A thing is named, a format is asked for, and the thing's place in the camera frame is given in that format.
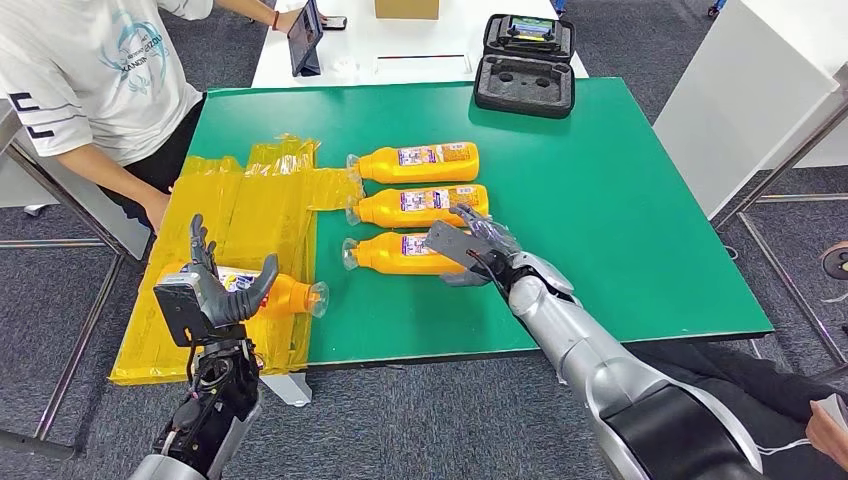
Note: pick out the white partition panel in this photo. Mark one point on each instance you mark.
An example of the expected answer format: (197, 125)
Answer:
(132, 238)
(735, 112)

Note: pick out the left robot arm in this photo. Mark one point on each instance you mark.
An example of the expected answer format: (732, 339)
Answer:
(212, 397)

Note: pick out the black phone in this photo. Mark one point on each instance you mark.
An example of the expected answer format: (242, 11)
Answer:
(334, 22)

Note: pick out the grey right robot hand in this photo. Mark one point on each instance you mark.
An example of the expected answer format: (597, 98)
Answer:
(500, 242)

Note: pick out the black remote controller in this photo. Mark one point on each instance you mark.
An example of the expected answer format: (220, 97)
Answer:
(532, 28)

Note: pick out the yellow plastic wrapped board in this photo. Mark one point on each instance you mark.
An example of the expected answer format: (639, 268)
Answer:
(265, 199)

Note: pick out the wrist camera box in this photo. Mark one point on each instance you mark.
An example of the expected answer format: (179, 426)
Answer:
(450, 242)
(179, 311)

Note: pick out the person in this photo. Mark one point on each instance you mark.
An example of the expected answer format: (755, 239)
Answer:
(762, 384)
(86, 66)

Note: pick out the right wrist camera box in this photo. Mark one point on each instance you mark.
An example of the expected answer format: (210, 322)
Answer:
(450, 242)

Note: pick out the black tablet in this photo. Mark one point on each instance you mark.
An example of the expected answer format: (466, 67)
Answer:
(305, 40)

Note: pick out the blue chair caster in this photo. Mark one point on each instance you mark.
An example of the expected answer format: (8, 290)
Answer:
(715, 6)
(558, 6)

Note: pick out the white table foot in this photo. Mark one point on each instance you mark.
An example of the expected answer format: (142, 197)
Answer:
(291, 391)

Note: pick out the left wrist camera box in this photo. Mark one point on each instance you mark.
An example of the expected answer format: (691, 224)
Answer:
(179, 311)

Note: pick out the orange detergent bottle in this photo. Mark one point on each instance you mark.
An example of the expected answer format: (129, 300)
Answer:
(288, 298)
(384, 213)
(384, 258)
(384, 171)

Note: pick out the steel tube frame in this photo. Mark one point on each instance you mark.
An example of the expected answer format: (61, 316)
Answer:
(53, 244)
(808, 198)

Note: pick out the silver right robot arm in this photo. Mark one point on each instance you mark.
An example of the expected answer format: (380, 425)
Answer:
(583, 331)

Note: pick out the flat white box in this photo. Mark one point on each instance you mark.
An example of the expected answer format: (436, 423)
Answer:
(424, 64)

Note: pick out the cardboard box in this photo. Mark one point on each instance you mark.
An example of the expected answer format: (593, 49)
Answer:
(405, 8)

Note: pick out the black foam carrying case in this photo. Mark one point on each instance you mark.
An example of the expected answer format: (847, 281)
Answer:
(523, 99)

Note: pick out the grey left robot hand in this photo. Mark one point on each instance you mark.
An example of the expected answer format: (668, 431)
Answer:
(228, 305)

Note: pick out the white table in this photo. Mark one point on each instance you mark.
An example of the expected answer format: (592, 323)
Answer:
(411, 40)

